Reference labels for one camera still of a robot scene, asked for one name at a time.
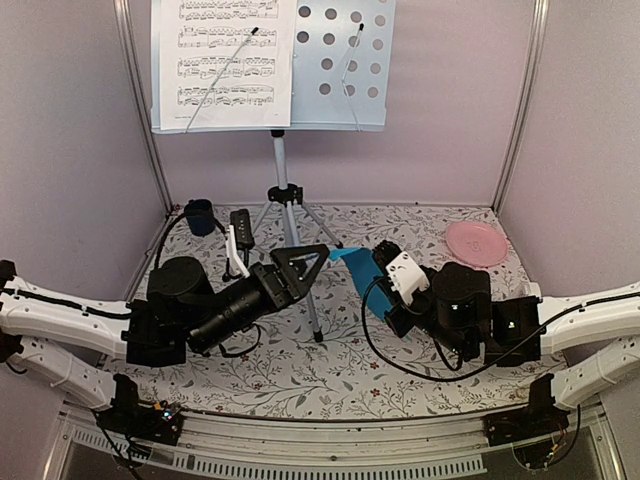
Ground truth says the left aluminium frame post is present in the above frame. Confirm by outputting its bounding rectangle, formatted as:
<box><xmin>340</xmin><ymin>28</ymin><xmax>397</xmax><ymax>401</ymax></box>
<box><xmin>112</xmin><ymin>0</ymin><xmax>173</xmax><ymax>216</ymax></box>

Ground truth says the white metronome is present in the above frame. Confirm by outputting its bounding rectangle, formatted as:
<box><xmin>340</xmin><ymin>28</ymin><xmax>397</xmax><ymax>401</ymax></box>
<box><xmin>519</xmin><ymin>282</ymin><xmax>541</xmax><ymax>297</ymax></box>

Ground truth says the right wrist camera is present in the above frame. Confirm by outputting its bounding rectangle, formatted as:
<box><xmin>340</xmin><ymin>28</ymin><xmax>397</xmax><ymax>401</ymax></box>
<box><xmin>373</xmin><ymin>240</ymin><xmax>430</xmax><ymax>306</ymax></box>

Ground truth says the black right cable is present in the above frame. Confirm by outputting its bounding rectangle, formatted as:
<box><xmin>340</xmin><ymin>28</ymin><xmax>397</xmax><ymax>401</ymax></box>
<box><xmin>360</xmin><ymin>277</ymin><xmax>640</xmax><ymax>382</ymax></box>

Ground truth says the floral table mat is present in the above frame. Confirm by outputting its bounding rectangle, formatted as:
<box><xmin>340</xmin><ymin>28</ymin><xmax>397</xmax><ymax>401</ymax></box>
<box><xmin>103</xmin><ymin>205</ymin><xmax>566</xmax><ymax>420</ymax></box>

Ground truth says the white perforated music stand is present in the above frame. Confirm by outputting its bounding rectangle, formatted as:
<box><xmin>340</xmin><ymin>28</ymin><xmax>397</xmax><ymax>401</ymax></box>
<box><xmin>149</xmin><ymin>0</ymin><xmax>397</xmax><ymax>344</ymax></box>

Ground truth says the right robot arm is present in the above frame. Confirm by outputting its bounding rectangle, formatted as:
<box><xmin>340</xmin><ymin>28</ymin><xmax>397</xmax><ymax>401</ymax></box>
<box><xmin>375</xmin><ymin>259</ymin><xmax>639</xmax><ymax>436</ymax></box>

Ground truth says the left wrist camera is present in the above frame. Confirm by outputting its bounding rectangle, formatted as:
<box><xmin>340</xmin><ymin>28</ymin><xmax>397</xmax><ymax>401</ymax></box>
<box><xmin>223</xmin><ymin>209</ymin><xmax>255</xmax><ymax>281</ymax></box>

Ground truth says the black braided left cable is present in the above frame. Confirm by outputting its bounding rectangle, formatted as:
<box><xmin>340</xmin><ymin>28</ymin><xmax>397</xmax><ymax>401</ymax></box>
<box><xmin>152</xmin><ymin>212</ymin><xmax>231</xmax><ymax>281</ymax></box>

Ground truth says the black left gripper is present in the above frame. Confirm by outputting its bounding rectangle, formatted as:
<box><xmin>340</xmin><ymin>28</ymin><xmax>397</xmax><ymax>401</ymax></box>
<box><xmin>189</xmin><ymin>242</ymin><xmax>329</xmax><ymax>354</ymax></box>

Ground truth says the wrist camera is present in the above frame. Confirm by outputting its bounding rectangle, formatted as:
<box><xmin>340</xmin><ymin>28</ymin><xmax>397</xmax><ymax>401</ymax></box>
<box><xmin>373</xmin><ymin>240</ymin><xmax>430</xmax><ymax>306</ymax></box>
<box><xmin>223</xmin><ymin>209</ymin><xmax>255</xmax><ymax>281</ymax></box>

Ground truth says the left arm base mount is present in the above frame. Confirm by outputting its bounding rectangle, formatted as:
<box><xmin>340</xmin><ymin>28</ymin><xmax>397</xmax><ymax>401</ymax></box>
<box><xmin>96</xmin><ymin>401</ymin><xmax>184</xmax><ymax>446</ymax></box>

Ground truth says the aluminium frame post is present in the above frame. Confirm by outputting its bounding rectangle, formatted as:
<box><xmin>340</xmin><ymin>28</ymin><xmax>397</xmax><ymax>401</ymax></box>
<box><xmin>491</xmin><ymin>0</ymin><xmax>550</xmax><ymax>216</ymax></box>
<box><xmin>112</xmin><ymin>0</ymin><xmax>173</xmax><ymax>216</ymax></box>

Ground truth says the pink plate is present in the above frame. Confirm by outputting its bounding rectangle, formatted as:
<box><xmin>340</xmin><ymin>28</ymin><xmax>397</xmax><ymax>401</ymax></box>
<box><xmin>445</xmin><ymin>221</ymin><xmax>508</xmax><ymax>268</ymax></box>

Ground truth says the blue sheet music page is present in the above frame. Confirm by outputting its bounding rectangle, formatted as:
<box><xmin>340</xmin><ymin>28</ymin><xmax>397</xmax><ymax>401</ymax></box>
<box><xmin>329</xmin><ymin>247</ymin><xmax>418</xmax><ymax>338</ymax></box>

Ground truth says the right aluminium frame post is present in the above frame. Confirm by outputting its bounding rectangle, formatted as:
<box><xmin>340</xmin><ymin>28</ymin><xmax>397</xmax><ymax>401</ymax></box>
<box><xmin>491</xmin><ymin>0</ymin><xmax>550</xmax><ymax>216</ymax></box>

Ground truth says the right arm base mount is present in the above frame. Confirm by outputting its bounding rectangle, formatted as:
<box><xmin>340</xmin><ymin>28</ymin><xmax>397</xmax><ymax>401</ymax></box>
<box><xmin>482</xmin><ymin>406</ymin><xmax>574</xmax><ymax>471</ymax></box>

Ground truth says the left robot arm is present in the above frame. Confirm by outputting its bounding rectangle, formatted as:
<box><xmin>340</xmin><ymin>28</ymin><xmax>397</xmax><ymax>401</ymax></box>
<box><xmin>1</xmin><ymin>244</ymin><xmax>329</xmax><ymax>434</ymax></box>

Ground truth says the dark blue cup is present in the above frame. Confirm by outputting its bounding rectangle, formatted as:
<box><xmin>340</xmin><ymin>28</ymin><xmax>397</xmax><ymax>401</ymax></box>
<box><xmin>183</xmin><ymin>199</ymin><xmax>215</xmax><ymax>237</ymax></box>

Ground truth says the aluminium front rail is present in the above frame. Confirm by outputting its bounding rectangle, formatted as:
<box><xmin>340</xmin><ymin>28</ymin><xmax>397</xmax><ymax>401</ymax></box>
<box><xmin>45</xmin><ymin>400</ymin><xmax>625</xmax><ymax>479</ymax></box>

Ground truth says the white sheet music page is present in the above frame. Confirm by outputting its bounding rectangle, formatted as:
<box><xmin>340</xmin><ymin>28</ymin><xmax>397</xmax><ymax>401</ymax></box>
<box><xmin>151</xmin><ymin>1</ymin><xmax>297</xmax><ymax>133</ymax></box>

